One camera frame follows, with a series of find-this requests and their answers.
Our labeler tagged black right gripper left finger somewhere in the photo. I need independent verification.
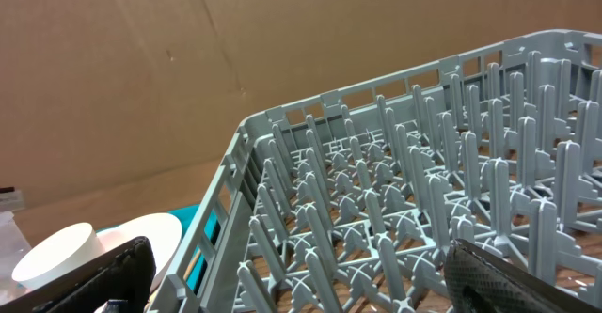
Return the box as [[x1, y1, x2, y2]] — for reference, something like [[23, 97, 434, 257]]
[[1, 236, 156, 313]]

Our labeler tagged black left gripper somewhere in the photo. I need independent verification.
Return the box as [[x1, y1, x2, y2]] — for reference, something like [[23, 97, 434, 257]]
[[0, 186, 24, 211]]

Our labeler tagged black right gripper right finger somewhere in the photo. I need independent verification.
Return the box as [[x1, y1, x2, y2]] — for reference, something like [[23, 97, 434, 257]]
[[444, 239, 601, 313]]

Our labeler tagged white paper cup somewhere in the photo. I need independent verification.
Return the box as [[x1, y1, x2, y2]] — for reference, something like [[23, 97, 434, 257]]
[[11, 223, 104, 290]]

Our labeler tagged clear plastic waste bin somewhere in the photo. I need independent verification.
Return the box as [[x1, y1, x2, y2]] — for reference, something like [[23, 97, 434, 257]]
[[0, 211, 31, 305]]

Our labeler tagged white pink-rimmed plate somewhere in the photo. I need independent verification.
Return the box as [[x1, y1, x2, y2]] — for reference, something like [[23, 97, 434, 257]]
[[95, 211, 182, 292]]

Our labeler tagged wooden chopstick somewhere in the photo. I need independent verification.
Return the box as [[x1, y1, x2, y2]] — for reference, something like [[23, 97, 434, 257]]
[[183, 247, 201, 280]]

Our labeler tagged grey plastic dish rack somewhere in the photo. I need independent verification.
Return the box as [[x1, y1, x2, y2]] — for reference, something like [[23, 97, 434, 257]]
[[150, 29, 601, 312]]

